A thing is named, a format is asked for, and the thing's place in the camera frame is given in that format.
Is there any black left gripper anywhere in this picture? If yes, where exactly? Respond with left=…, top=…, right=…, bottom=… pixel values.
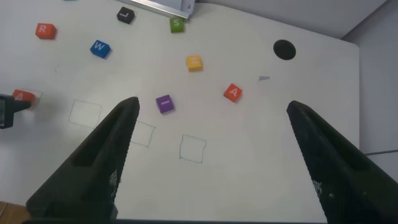
left=0, top=93, right=32, bottom=129

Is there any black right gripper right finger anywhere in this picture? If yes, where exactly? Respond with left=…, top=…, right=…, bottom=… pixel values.
left=286, top=100, right=398, bottom=224

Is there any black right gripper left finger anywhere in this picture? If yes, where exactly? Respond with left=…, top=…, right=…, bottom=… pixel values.
left=25, top=96, right=141, bottom=220

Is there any orange letter A block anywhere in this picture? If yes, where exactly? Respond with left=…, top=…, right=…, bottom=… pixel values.
left=223, top=82, right=244, bottom=104
left=11, top=88, right=37, bottom=108

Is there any white BAAI sign board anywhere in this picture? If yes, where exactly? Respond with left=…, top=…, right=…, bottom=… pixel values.
left=116, top=0, right=196, bottom=21

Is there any orange letter R block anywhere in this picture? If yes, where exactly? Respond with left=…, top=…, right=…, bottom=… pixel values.
left=34, top=22, right=58, bottom=40

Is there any purple letter I block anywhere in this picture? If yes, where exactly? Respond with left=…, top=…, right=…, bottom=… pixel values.
left=155, top=94, right=175, bottom=114

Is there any blue letter W block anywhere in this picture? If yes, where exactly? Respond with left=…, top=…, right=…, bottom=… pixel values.
left=89, top=39, right=112, bottom=60

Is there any black letter L block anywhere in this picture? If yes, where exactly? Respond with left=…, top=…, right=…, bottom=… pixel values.
left=116, top=6, right=136, bottom=25

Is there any black round table grommet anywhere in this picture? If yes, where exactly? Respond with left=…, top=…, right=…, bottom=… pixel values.
left=272, top=39, right=297, bottom=61

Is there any yellow letter Z block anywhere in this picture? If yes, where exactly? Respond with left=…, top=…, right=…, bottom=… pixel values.
left=185, top=54, right=204, bottom=73

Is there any green letter S block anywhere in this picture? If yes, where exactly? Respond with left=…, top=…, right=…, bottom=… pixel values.
left=169, top=17, right=185, bottom=34

